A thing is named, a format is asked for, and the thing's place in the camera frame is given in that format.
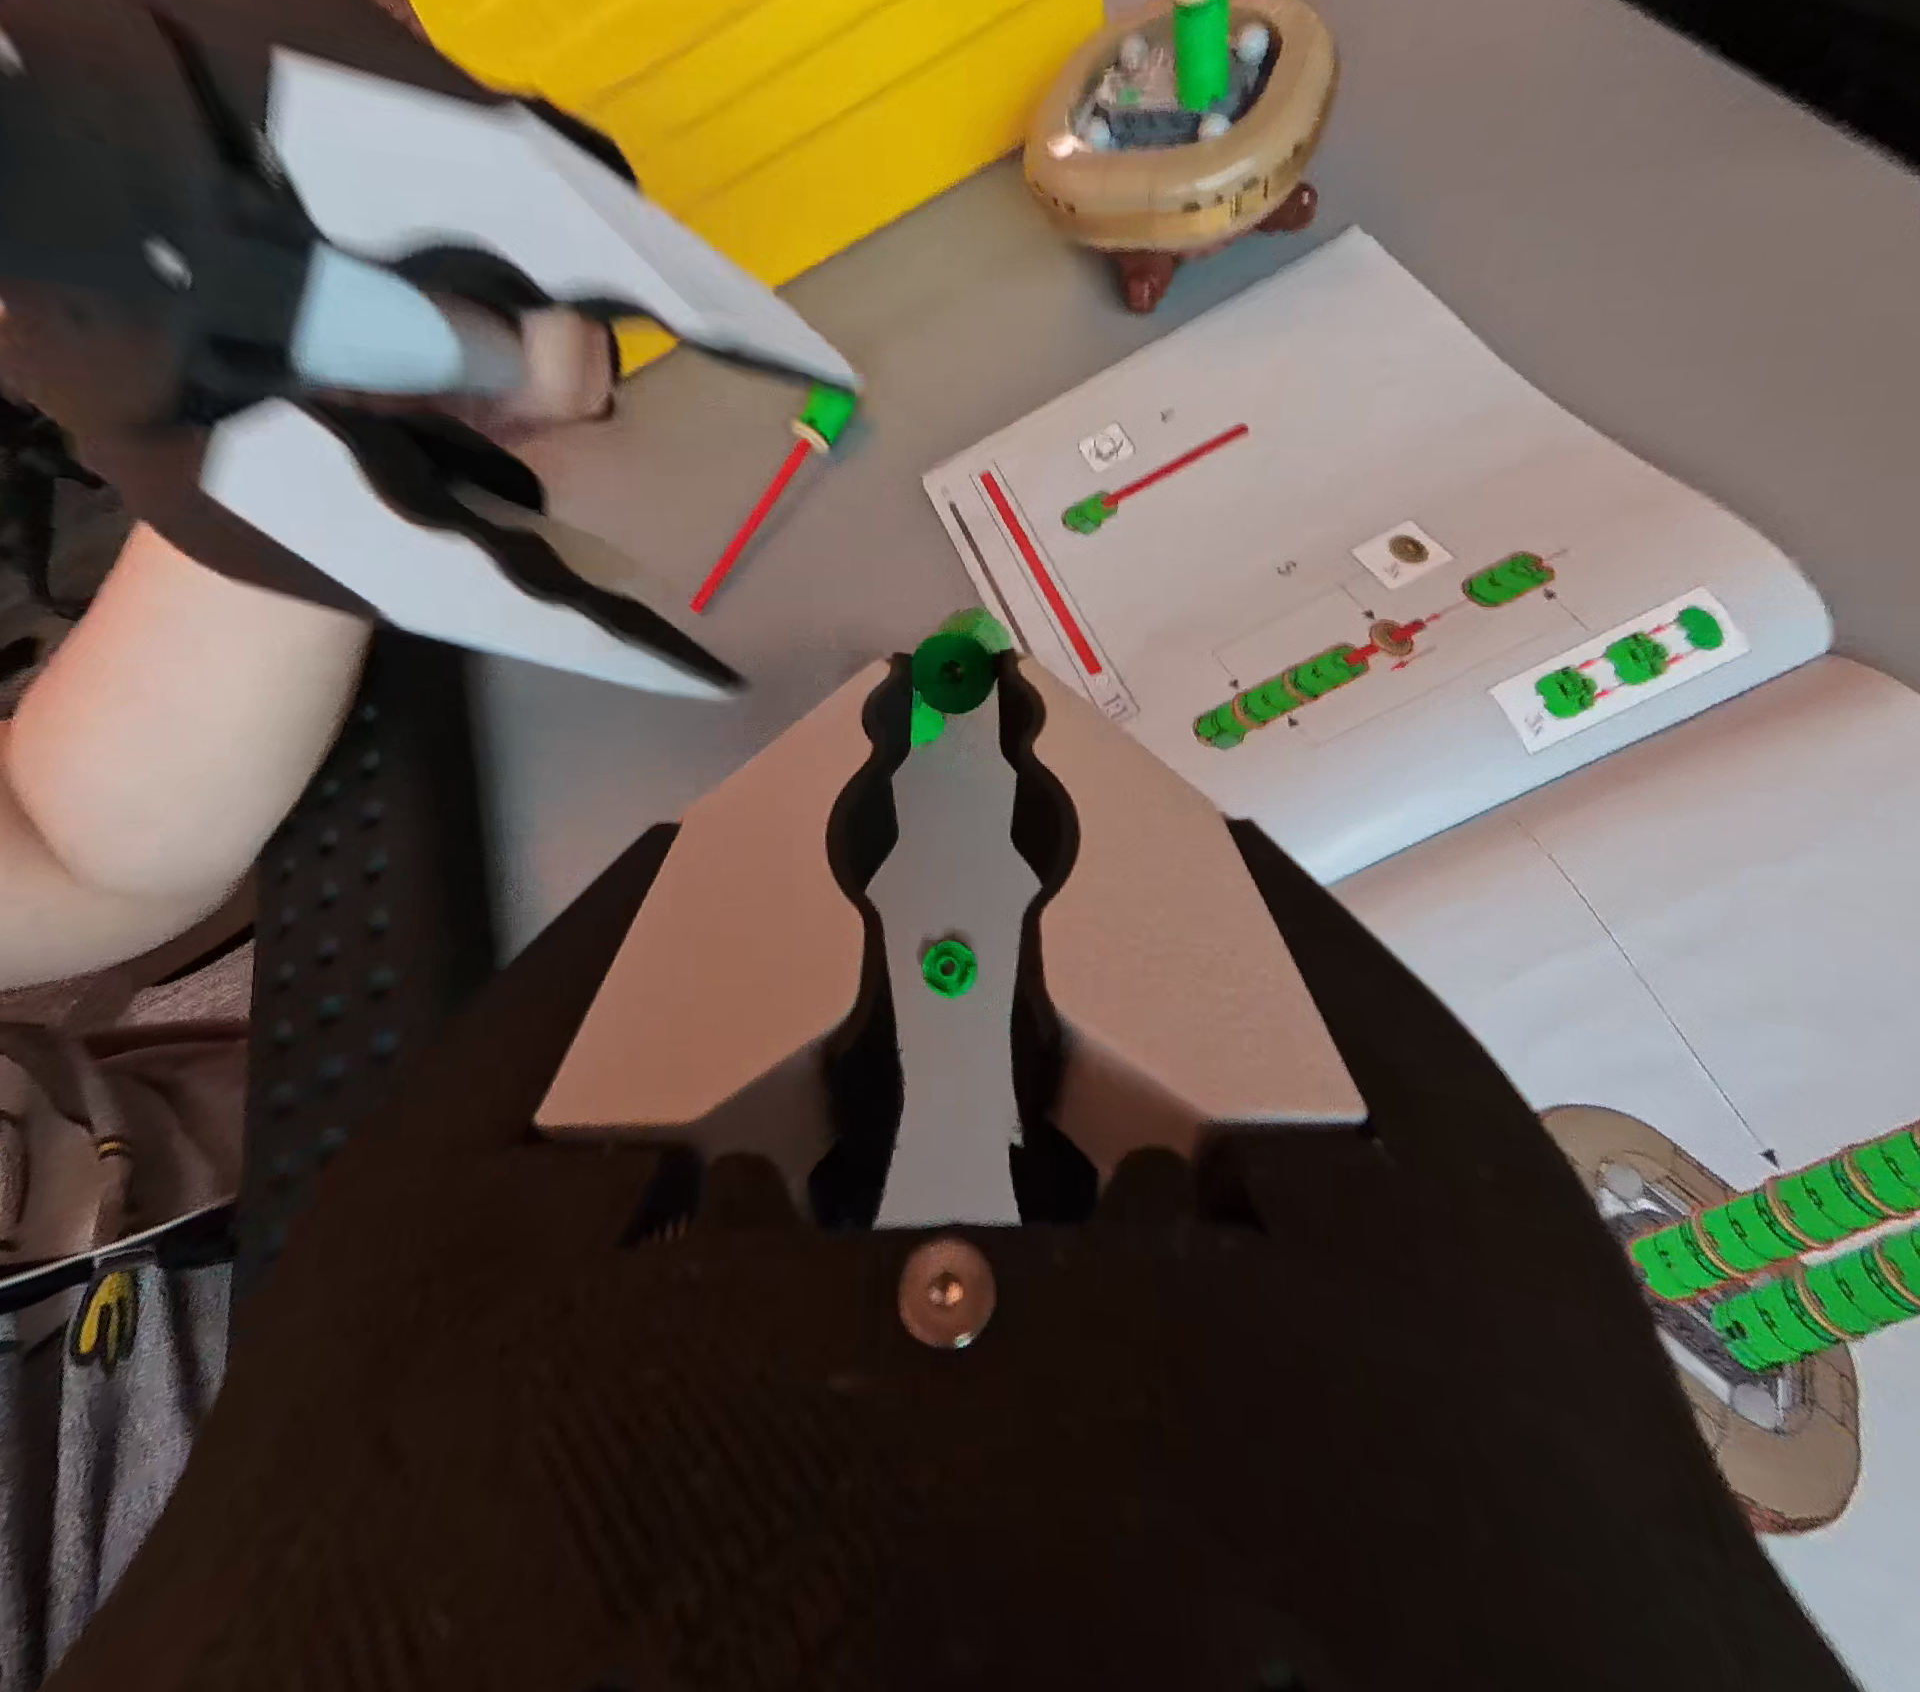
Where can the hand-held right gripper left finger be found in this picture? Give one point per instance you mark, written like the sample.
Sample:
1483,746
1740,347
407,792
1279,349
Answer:
675,973

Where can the red toy axle with green brick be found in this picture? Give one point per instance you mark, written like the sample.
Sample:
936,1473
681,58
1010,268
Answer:
750,531

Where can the grey desk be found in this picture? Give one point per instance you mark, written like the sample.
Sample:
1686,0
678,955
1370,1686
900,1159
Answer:
1500,147

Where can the printed grey shirt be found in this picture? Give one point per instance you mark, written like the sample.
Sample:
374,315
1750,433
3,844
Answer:
90,1497

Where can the small green round toy plate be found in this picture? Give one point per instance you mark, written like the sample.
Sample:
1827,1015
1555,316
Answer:
949,968

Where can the white instruction booklet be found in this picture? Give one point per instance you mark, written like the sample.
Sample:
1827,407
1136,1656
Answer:
1350,373

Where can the person's left forearm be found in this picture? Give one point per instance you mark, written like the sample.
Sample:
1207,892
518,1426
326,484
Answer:
135,746

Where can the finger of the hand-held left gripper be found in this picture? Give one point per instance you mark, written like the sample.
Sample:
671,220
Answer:
374,553
494,206

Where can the green round toy brick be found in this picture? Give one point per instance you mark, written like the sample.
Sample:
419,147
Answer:
952,668

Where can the black dotted strip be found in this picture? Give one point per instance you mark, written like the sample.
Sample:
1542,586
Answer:
361,913

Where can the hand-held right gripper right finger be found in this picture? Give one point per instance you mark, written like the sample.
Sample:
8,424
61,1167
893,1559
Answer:
1200,973

